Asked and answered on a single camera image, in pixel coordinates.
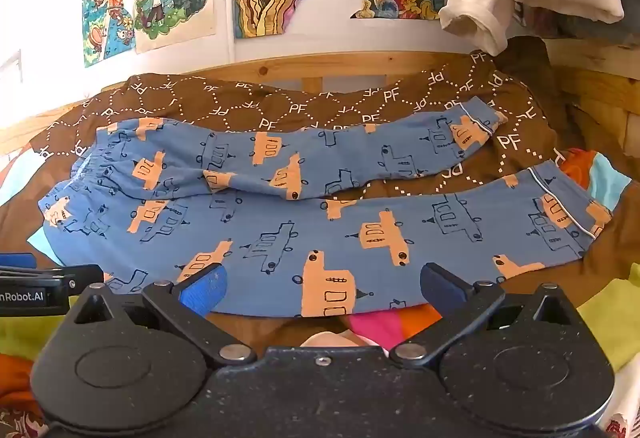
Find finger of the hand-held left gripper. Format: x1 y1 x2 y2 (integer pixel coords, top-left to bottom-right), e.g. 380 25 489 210
0 264 104 307
0 252 39 271

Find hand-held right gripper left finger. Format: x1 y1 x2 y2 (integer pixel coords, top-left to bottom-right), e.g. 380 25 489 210
64 263 258 368

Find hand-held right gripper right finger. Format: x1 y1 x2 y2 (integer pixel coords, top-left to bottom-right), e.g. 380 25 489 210
389 262 583 368

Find blue pants with orange print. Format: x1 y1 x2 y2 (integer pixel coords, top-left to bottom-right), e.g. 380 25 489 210
37 98 614 319

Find multicoloured printed bedsheet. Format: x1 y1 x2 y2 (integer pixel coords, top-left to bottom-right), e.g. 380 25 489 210
0 145 640 438

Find brown patterned blanket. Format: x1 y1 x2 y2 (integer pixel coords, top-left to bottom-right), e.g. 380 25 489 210
0 50 601 354

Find wooden bed headboard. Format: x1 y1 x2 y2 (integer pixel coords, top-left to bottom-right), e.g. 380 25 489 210
0 48 501 159

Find plain olive brown cloth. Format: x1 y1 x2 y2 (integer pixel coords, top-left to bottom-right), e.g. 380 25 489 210
495 36 568 119

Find orange-haired figure poster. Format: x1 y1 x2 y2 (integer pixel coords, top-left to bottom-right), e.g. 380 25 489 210
82 0 138 68

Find light wooden side frame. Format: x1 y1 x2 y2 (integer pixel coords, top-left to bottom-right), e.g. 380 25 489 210
544 38 640 153

